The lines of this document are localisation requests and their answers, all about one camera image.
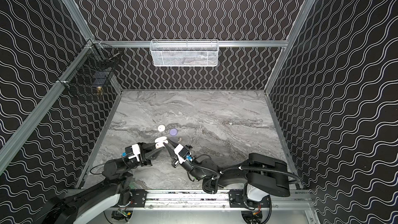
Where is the small brass object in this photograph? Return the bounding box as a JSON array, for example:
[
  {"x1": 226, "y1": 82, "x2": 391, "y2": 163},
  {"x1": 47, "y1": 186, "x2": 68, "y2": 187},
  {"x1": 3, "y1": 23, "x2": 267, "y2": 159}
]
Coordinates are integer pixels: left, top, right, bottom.
[{"x1": 96, "y1": 86, "x2": 103, "y2": 96}]

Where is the white round charging case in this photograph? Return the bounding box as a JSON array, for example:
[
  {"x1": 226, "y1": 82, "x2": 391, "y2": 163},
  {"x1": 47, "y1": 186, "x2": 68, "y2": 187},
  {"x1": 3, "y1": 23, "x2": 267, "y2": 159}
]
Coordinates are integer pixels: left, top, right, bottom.
[{"x1": 158, "y1": 125, "x2": 166, "y2": 132}]

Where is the white wire mesh basket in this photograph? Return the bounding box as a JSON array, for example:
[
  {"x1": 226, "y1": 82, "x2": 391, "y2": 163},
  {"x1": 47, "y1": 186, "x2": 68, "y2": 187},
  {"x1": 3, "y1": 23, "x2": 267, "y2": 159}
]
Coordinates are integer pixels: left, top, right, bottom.
[{"x1": 149, "y1": 39, "x2": 220, "y2": 67}]

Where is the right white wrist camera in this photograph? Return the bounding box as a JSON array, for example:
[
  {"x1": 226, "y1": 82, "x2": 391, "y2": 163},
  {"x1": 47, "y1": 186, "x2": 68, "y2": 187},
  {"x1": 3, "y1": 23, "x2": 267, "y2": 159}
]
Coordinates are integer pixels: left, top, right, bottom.
[{"x1": 179, "y1": 144, "x2": 193, "y2": 164}]

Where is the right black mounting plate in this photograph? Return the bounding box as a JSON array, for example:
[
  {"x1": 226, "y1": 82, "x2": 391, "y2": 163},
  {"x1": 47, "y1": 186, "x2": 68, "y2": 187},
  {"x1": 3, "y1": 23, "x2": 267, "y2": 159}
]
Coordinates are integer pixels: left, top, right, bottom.
[{"x1": 228, "y1": 190, "x2": 270, "y2": 209}]

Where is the beige charging case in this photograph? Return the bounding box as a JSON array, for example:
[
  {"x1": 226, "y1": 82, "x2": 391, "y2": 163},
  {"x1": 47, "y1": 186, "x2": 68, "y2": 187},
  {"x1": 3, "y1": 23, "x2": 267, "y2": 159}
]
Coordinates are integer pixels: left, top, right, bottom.
[{"x1": 155, "y1": 136, "x2": 169, "y2": 149}]

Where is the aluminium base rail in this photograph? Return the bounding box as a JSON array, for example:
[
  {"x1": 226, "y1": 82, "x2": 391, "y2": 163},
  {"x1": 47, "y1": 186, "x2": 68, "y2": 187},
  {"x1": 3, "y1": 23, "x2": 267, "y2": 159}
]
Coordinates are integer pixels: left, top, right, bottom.
[{"x1": 62, "y1": 189, "x2": 315, "y2": 212}]

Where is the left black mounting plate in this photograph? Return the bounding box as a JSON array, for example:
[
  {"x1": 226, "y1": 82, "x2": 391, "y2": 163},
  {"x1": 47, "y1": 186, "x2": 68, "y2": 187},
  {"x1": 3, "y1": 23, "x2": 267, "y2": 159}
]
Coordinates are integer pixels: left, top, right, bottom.
[{"x1": 118, "y1": 189, "x2": 148, "y2": 208}]

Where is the purple round charging case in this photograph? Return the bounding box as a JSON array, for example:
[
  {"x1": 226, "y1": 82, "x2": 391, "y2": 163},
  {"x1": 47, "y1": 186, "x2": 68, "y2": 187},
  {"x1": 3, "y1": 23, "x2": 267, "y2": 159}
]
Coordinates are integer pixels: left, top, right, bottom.
[{"x1": 169, "y1": 129, "x2": 178, "y2": 136}]

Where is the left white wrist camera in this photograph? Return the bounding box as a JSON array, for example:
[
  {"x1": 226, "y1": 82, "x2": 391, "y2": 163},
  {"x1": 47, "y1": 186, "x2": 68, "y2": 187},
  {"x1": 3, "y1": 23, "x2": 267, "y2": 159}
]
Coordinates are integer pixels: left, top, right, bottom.
[{"x1": 122, "y1": 144, "x2": 141, "y2": 162}]

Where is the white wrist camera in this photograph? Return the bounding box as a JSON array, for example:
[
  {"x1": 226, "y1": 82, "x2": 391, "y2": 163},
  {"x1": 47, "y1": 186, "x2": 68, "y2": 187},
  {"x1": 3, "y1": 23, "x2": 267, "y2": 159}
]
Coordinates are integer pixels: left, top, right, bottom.
[
  {"x1": 122, "y1": 144, "x2": 141, "y2": 162},
  {"x1": 179, "y1": 144, "x2": 193, "y2": 164}
]

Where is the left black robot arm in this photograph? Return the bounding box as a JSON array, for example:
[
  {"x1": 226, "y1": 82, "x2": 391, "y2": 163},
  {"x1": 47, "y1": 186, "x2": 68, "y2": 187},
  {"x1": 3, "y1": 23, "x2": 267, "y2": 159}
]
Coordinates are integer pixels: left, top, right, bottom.
[{"x1": 33, "y1": 140, "x2": 169, "y2": 224}]

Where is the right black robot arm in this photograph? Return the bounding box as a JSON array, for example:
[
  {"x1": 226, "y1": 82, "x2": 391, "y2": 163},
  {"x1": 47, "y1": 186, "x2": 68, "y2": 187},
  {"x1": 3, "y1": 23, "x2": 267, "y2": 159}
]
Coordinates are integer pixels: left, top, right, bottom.
[{"x1": 156, "y1": 139, "x2": 301, "y2": 201}]

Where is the black wire basket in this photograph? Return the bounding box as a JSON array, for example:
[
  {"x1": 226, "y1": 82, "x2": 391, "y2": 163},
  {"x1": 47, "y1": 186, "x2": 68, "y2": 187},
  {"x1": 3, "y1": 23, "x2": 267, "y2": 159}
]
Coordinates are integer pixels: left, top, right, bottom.
[{"x1": 60, "y1": 43, "x2": 121, "y2": 101}]

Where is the black mounting plate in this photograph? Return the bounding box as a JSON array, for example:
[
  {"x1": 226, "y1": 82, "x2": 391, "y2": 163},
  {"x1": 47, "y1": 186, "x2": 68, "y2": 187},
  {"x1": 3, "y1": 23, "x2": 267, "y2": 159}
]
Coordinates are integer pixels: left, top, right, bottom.
[
  {"x1": 228, "y1": 190, "x2": 270, "y2": 209},
  {"x1": 118, "y1": 189, "x2": 148, "y2": 208}
]

